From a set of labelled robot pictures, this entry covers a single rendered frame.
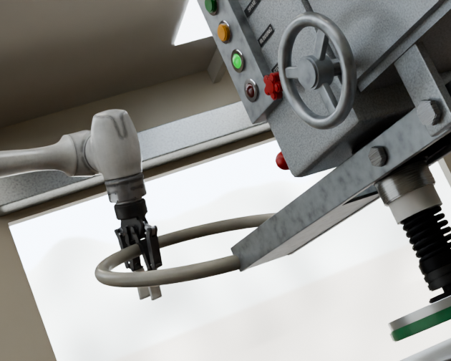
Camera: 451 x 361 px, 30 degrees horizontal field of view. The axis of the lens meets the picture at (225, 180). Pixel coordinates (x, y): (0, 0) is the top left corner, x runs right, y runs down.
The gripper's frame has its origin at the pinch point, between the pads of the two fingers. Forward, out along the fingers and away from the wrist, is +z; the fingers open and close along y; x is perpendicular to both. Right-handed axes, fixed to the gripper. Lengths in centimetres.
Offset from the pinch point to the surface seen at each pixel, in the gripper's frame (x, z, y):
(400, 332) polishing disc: -30, -5, 89
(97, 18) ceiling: 301, -112, -378
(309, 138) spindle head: -27, -32, 78
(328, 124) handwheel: -35, -34, 88
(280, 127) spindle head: -25, -34, 72
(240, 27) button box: -26, -50, 69
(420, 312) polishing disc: -30, -8, 93
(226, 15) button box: -25, -52, 66
